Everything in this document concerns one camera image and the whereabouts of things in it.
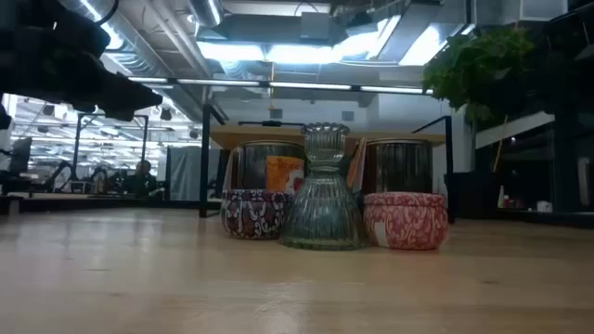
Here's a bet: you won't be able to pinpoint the dark computer monitor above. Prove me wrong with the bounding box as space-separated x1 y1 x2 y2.
7 136 33 176

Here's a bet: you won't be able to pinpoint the metal candle jar floral label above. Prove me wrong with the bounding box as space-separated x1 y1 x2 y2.
363 137 435 196

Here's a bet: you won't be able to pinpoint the pink patterned candle tin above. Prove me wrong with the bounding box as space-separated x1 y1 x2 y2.
362 191 450 252

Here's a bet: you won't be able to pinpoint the thin yellow cord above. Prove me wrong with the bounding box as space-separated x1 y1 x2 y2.
490 114 510 173

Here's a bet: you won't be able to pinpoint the metal candle jar orange label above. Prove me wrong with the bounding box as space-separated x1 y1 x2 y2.
230 140 307 195

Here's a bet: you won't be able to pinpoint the black overhead light bar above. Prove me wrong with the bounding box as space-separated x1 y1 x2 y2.
127 75 435 96

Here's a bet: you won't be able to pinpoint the black background station frame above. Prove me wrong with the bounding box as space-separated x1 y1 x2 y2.
72 112 150 195

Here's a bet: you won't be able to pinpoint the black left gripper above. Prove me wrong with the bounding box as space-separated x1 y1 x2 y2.
0 0 163 122

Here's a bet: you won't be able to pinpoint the green plant in black pot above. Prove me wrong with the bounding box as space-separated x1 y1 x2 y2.
420 25 537 220

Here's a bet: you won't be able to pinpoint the purple patterned candle tin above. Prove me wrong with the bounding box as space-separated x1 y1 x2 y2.
220 187 293 241

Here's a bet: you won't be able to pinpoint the wooden shelf black metal legs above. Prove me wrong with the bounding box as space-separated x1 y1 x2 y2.
199 104 455 225

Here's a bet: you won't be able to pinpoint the ribbed green glass candlestick holder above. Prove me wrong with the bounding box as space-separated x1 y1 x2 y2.
279 122 371 252

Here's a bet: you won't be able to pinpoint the person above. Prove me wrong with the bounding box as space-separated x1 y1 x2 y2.
131 160 159 197

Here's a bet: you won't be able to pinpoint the grey fabric panel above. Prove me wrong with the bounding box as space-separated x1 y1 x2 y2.
165 146 223 202

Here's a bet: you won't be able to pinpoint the black metal table frame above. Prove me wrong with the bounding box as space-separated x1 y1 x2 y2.
0 192 594 229

